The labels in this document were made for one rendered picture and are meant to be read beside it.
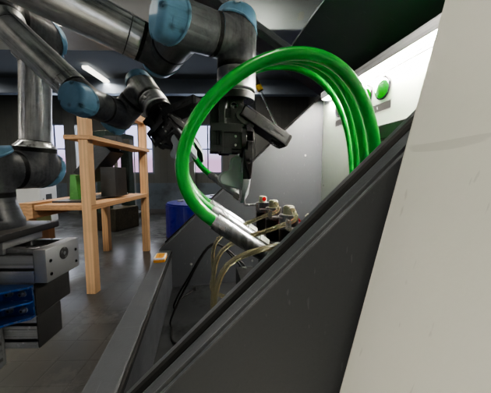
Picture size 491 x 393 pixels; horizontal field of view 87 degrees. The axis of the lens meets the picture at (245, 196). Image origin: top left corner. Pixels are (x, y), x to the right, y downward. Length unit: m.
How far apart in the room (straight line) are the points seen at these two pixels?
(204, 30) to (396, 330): 0.47
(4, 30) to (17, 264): 0.58
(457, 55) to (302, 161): 0.71
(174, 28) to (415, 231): 0.43
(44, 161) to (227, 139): 0.69
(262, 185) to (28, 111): 0.75
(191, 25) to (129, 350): 0.49
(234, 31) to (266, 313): 0.46
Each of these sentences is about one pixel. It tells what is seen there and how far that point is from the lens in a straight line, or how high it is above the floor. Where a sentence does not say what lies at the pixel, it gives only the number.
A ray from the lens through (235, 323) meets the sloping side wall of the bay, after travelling 0.19.
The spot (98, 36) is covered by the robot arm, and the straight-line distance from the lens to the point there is 0.61.
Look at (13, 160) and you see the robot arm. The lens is 0.99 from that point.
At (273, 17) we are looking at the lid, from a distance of 0.85.
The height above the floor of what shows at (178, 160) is 1.20.
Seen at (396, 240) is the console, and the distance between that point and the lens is 0.20.
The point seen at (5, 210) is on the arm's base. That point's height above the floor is 1.09.
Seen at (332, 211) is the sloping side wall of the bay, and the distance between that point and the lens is 0.20.
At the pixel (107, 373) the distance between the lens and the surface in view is 0.41.
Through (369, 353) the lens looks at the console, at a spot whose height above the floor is 1.07.
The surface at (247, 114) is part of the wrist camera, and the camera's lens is 0.51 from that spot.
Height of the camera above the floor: 1.19
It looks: 5 degrees down
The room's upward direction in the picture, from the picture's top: straight up
